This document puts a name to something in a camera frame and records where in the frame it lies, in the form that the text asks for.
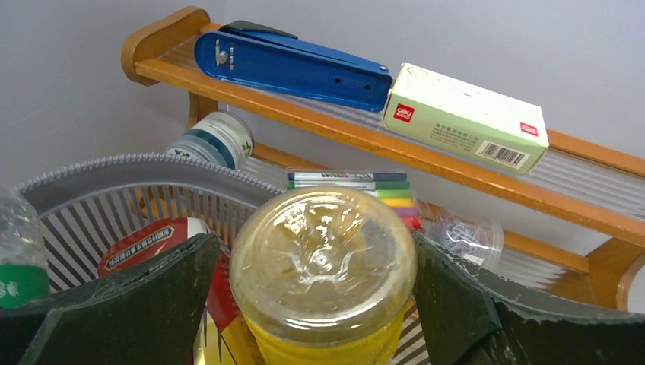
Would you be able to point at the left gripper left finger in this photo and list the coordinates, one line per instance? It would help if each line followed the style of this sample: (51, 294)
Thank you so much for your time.
(146, 314)

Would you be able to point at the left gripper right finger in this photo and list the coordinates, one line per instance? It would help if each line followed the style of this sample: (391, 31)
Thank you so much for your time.
(470, 315)

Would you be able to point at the bottle green cap green label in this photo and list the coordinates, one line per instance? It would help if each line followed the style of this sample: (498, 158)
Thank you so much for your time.
(24, 267)

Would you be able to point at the yellow bottle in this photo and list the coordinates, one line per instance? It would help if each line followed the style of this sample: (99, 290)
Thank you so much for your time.
(323, 275)

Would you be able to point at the grey mesh waste bin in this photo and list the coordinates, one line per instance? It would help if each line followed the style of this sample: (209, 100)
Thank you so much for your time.
(106, 215)

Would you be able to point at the clear jar of clips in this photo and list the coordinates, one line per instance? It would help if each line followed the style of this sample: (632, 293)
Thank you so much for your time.
(480, 240)

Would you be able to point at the wooden slatted shelf rack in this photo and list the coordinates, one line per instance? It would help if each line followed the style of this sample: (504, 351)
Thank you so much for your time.
(160, 53)

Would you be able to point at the pack of coloured markers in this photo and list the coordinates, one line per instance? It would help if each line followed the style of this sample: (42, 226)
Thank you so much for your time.
(393, 188)

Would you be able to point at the white and red box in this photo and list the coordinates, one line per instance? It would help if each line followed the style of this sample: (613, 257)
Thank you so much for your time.
(466, 120)

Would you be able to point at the blue stapler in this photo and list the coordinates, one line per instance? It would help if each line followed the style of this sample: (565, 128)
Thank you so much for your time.
(265, 58)

